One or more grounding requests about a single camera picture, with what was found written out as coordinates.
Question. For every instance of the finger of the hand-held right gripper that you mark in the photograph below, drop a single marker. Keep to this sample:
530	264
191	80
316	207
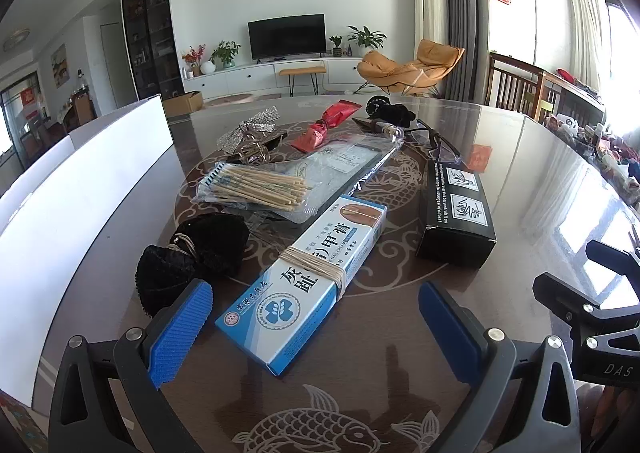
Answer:
565	293
615	255

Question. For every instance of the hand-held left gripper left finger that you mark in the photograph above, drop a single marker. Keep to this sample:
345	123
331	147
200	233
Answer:
182	323

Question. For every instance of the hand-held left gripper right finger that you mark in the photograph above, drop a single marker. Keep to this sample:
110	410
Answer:
445	318

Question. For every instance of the black cardboard box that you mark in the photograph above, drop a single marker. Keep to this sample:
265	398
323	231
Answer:
450	238

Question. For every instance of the blue white ointment box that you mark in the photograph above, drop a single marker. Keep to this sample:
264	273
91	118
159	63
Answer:
300	293

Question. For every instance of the white storage box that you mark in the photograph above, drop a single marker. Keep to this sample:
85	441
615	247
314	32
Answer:
75	213

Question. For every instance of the bag of wooden cotton swabs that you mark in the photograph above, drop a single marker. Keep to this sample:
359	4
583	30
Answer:
260	185

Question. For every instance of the thin frame eyeglasses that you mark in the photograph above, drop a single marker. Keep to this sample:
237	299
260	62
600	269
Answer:
434	137

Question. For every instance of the clear plastic package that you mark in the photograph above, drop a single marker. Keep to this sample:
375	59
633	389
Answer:
345	158

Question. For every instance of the pile of assorted clutter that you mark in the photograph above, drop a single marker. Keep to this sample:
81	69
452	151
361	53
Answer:
610	153

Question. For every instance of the wooden side table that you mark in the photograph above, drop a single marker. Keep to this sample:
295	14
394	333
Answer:
570	95

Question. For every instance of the clear hair claw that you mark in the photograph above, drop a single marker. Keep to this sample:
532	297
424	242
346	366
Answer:
252	153

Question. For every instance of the floral patterned cloth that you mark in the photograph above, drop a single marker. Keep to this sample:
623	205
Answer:
17	415

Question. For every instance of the wooden slatted chair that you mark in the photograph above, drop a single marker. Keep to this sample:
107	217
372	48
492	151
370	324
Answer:
515	68

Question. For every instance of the silver glitter hair bow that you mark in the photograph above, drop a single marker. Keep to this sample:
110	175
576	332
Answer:
260	115

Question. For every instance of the round beige floor cushion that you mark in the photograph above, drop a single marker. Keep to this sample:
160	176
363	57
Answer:
227	101

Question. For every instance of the red foil packet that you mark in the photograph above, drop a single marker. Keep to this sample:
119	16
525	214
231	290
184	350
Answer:
320	128

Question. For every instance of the white sheer curtain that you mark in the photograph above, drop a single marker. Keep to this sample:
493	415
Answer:
585	23

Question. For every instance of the glass balcony door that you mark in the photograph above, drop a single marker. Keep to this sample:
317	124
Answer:
20	133

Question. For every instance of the orange lounge chair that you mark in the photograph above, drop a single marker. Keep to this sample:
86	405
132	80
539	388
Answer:
400	68

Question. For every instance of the white television cabinet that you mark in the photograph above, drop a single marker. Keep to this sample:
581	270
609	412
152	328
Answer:
240	75

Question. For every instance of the white round vase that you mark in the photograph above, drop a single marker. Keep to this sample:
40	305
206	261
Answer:
208	67

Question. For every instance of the red flowers in vase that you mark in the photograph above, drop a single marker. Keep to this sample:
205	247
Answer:
194	58

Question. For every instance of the white interior door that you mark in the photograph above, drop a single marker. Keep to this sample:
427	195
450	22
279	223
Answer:
111	65

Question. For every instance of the red door poster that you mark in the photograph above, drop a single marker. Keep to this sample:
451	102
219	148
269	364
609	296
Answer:
30	96

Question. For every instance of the green bushy potted plant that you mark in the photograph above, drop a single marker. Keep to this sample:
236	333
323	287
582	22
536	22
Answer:
225	53

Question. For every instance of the wooden bench with metal legs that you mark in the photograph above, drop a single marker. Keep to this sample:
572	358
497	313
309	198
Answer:
299	70

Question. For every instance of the dark glass display cabinet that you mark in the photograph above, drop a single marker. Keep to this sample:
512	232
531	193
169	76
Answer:
150	33

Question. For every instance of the grey curtain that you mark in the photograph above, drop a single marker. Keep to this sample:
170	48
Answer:
460	8

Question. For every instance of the large leafy potted plant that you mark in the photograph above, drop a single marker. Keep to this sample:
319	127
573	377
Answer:
365	35

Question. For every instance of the small potted plant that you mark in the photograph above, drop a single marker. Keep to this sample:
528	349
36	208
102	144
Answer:
336	44

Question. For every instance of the black television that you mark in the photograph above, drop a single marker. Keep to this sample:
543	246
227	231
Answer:
287	35

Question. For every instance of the standing air conditioner with cover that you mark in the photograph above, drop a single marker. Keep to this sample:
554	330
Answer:
430	8

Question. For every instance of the round ceiling lamp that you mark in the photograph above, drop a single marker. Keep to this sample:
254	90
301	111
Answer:
16	39

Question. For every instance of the framed wall painting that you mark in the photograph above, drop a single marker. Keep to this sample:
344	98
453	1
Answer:
59	64

